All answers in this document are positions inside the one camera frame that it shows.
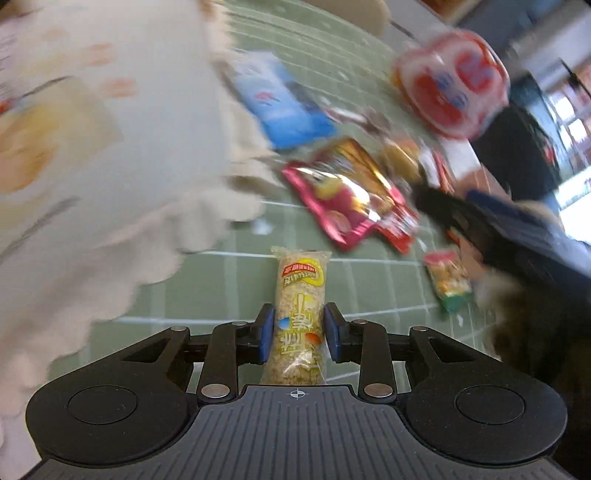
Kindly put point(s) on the bread bun clear packet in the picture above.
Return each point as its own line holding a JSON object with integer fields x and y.
{"x": 401, "y": 160}

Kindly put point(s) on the red white clown face bag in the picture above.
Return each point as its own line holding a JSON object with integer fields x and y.
{"x": 456, "y": 83}

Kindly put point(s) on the rice cracker bar packet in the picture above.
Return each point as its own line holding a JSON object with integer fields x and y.
{"x": 297, "y": 353}

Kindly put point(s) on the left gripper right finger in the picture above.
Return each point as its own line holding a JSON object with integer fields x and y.
{"x": 367, "y": 345}

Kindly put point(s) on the large red snack bag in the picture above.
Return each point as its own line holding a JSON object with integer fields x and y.
{"x": 351, "y": 197}

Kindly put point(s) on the green red peanut snack bag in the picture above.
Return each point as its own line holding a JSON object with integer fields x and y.
{"x": 449, "y": 278}

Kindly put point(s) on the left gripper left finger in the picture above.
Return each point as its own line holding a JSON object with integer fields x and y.
{"x": 229, "y": 346}

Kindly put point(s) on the red sauce strip packet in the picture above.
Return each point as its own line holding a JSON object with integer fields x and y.
{"x": 446, "y": 178}

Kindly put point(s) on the blue snack packet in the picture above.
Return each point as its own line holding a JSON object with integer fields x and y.
{"x": 289, "y": 116}

